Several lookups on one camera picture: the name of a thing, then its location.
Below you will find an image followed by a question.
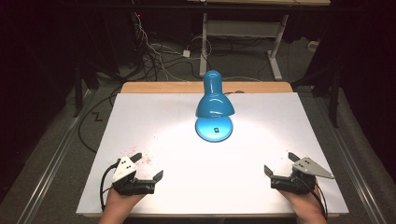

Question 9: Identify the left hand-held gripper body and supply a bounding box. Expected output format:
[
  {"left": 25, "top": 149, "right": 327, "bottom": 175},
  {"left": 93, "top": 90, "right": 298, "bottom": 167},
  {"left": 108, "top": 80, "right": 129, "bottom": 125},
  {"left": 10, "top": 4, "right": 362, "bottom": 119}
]
[{"left": 110, "top": 156, "right": 156, "bottom": 197}]

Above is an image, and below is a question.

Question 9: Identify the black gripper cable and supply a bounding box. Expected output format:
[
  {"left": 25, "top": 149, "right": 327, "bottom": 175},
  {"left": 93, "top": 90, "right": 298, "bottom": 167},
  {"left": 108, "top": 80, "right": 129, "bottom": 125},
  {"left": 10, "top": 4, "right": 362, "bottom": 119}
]
[
  {"left": 306, "top": 178, "right": 329, "bottom": 221},
  {"left": 99, "top": 159, "right": 121, "bottom": 213}
]

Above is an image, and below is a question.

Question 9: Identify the person's right hand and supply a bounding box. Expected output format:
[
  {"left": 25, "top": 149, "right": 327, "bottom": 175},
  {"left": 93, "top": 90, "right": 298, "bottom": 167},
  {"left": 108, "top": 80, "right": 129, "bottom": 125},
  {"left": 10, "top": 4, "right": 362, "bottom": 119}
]
[{"left": 277, "top": 186, "right": 325, "bottom": 218}]

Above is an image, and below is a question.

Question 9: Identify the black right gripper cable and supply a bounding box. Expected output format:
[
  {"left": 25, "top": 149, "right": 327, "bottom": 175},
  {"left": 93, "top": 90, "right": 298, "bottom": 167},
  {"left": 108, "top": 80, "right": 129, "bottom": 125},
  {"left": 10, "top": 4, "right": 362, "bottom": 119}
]
[{"left": 306, "top": 178, "right": 329, "bottom": 221}]

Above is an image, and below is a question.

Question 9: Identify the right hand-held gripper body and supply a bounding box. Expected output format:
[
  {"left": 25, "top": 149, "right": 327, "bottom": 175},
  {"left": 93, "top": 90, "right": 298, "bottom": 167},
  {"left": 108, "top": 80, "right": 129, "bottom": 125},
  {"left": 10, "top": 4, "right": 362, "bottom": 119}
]
[{"left": 269, "top": 156, "right": 336, "bottom": 196}]

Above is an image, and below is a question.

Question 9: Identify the metal floor rail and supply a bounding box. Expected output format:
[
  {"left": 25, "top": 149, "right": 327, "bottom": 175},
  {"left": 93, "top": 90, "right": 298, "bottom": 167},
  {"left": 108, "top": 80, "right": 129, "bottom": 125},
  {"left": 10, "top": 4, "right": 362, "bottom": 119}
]
[
  {"left": 311, "top": 92, "right": 389, "bottom": 224},
  {"left": 15, "top": 88, "right": 92, "bottom": 224}
]

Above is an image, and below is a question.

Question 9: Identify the blue desk lamp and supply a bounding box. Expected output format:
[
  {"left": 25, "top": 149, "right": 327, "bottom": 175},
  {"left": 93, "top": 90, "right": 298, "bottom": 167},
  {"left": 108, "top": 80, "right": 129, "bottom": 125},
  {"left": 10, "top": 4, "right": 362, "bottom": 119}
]
[{"left": 194, "top": 69, "right": 236, "bottom": 144}]

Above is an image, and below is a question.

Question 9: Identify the person's left hand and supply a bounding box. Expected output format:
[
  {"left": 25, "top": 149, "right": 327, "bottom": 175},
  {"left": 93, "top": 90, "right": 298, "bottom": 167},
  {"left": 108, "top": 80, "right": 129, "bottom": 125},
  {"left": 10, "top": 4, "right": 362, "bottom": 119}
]
[{"left": 103, "top": 187, "right": 148, "bottom": 217}]

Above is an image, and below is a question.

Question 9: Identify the white power strip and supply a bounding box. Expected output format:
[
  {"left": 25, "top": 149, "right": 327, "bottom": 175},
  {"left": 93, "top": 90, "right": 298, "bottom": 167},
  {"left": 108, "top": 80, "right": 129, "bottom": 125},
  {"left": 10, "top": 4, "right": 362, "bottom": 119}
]
[{"left": 306, "top": 39, "right": 320, "bottom": 52}]

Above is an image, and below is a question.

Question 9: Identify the black floor cable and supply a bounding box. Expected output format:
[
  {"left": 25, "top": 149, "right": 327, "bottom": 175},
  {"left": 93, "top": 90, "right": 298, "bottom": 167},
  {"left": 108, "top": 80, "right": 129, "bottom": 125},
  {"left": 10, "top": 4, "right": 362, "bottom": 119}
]
[{"left": 77, "top": 86, "right": 123, "bottom": 154}]

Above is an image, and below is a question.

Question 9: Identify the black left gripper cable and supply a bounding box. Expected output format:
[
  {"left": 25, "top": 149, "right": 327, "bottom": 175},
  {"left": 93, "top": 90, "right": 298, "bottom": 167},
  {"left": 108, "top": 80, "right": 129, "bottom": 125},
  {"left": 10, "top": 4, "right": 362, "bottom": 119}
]
[{"left": 99, "top": 159, "right": 121, "bottom": 213}]

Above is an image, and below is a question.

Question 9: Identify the tangle of floor cables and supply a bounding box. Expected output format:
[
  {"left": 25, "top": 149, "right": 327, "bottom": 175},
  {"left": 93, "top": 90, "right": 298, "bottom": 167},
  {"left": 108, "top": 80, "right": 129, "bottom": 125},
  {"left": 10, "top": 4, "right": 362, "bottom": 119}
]
[{"left": 129, "top": 0, "right": 213, "bottom": 82}]

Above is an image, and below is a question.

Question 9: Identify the white metal desk frame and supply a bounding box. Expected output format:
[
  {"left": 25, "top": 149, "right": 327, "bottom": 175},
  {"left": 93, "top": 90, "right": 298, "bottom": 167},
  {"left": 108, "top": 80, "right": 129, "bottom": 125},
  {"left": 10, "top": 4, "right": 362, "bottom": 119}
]
[{"left": 186, "top": 0, "right": 332, "bottom": 82}]

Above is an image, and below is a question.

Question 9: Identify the white table sheet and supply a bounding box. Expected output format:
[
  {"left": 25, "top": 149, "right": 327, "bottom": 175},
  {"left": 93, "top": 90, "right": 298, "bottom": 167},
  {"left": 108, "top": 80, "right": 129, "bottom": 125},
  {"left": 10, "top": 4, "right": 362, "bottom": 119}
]
[{"left": 76, "top": 91, "right": 350, "bottom": 217}]

